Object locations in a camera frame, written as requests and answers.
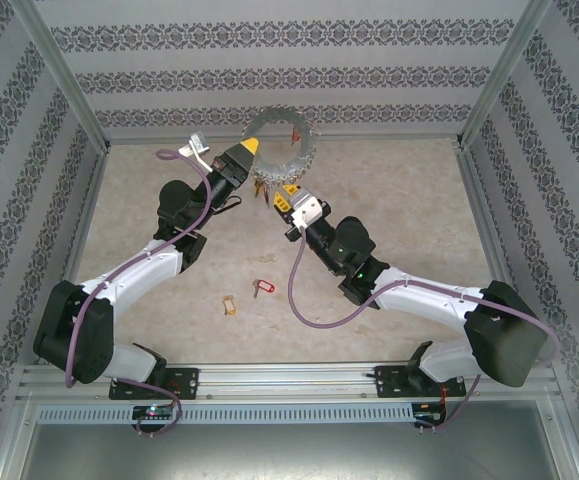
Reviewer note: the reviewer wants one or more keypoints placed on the metal disc with key rings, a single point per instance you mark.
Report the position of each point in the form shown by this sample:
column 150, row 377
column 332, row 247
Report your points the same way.
column 276, row 172

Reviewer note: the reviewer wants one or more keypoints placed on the red tag key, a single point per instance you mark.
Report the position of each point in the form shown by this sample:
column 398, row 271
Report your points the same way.
column 267, row 287
column 296, row 134
column 267, row 196

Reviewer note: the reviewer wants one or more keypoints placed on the yellow tag key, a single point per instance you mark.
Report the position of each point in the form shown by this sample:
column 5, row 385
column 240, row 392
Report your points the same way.
column 258, row 189
column 229, row 306

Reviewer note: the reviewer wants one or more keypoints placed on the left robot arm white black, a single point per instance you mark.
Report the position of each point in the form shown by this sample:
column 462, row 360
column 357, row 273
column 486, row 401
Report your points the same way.
column 139, row 270

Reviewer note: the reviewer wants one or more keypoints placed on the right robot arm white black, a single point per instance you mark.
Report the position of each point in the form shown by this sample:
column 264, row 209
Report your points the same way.
column 419, row 295

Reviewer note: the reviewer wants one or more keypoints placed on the small circuit board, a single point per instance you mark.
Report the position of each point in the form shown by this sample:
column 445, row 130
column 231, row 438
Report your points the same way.
column 151, row 411
column 426, row 417

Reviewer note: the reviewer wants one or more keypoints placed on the grey metal panel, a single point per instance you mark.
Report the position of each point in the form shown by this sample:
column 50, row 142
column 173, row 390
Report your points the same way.
column 289, row 452

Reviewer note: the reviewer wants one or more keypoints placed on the aluminium side rail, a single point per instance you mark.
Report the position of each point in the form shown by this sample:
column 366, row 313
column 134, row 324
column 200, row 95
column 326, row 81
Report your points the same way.
column 491, row 240
column 88, row 200

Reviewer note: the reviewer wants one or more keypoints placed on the aluminium back rail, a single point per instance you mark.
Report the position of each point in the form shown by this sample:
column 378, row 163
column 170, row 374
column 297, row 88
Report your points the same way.
column 369, row 138

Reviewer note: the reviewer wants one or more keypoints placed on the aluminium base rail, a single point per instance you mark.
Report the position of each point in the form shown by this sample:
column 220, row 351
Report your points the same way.
column 289, row 380

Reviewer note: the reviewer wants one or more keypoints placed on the aluminium corner post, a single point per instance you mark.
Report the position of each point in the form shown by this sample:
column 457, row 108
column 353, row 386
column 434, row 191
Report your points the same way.
column 504, row 75
column 64, row 75

